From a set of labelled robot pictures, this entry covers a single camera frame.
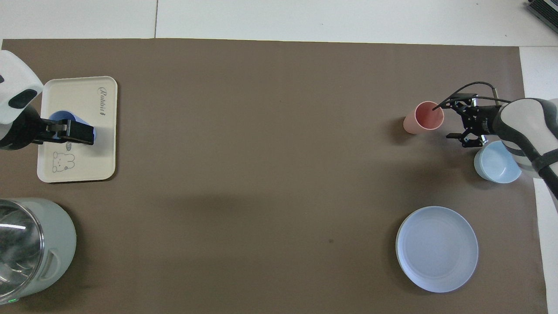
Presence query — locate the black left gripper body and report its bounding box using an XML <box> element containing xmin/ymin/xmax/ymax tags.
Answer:
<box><xmin>0</xmin><ymin>106</ymin><xmax>46</xmax><ymax>151</ymax></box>

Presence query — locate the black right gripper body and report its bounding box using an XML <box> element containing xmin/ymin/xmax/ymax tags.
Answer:
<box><xmin>469</xmin><ymin>107</ymin><xmax>495</xmax><ymax>137</ymax></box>

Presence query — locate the blue ribbed cup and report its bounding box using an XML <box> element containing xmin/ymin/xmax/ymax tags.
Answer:
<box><xmin>49</xmin><ymin>111</ymin><xmax>97</xmax><ymax>142</ymax></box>

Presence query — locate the pink cup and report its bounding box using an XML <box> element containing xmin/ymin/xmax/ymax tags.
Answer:
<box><xmin>403</xmin><ymin>101</ymin><xmax>445</xmax><ymax>134</ymax></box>

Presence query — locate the cream rabbit print tray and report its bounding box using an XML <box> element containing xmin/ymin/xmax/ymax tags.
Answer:
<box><xmin>37</xmin><ymin>76</ymin><xmax>118</xmax><ymax>183</ymax></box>

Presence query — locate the light blue bowl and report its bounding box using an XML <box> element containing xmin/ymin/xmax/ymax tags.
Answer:
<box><xmin>474</xmin><ymin>140</ymin><xmax>522</xmax><ymax>184</ymax></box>

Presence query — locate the pale green electric pot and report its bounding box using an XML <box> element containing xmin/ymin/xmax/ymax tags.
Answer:
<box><xmin>0</xmin><ymin>198</ymin><xmax>77</xmax><ymax>306</ymax></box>

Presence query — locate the pale blue plate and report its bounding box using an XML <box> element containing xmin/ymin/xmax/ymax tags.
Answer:
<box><xmin>395</xmin><ymin>206</ymin><xmax>479</xmax><ymax>293</ymax></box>

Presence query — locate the grey ribbed device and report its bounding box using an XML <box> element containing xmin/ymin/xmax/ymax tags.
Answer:
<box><xmin>525</xmin><ymin>0</ymin><xmax>558</xmax><ymax>32</ymax></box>

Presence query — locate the brown table mat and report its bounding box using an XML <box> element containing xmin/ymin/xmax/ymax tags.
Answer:
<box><xmin>0</xmin><ymin>38</ymin><xmax>549</xmax><ymax>314</ymax></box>

